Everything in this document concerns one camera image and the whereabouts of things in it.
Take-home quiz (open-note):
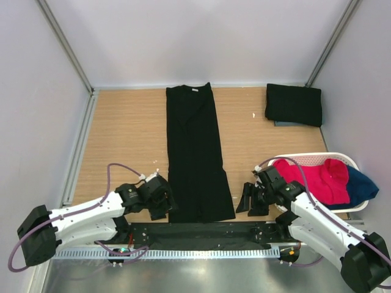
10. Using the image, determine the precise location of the navy blue t shirt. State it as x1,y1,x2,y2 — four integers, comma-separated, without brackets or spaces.
327,165,379,210

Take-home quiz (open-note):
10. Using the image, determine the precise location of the folded black t shirt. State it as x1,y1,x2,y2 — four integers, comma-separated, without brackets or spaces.
265,84,323,128

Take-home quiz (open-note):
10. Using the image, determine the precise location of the white laundry basket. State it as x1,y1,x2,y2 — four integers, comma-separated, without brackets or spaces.
268,152,379,213

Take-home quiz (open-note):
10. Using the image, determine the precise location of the folded grey t shirt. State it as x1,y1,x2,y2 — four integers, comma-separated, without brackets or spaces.
274,121,300,127

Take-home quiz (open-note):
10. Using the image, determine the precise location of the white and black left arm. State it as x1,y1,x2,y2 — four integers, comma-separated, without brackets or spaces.
17,173,178,267

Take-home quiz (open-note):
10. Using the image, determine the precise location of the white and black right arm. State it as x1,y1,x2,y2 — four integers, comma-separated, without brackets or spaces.
251,166,390,292

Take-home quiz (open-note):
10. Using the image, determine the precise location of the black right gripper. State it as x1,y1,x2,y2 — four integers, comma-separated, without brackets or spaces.
235,182,274,217

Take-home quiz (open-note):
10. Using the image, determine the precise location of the white slotted cable duct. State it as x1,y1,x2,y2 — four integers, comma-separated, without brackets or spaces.
53,247,280,259

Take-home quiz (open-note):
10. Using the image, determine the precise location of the red t shirt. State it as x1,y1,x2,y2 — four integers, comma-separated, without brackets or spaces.
273,159,350,205

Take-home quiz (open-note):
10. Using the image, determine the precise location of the right aluminium frame post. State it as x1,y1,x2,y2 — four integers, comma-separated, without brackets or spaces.
304,0,362,87

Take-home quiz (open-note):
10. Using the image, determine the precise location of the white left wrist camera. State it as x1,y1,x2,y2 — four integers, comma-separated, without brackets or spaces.
139,172,159,182

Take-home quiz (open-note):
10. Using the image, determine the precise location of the black t shirt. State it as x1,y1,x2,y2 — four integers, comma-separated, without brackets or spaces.
166,83,235,223
265,84,323,128

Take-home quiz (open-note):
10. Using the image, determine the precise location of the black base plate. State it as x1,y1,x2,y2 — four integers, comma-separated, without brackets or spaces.
107,221,297,247

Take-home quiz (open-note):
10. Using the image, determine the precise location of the left aluminium frame post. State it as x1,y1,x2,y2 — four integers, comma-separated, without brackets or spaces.
35,0,94,95

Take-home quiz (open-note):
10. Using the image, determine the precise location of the aluminium frame post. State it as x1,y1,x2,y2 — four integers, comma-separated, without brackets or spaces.
304,0,362,87
35,0,94,95

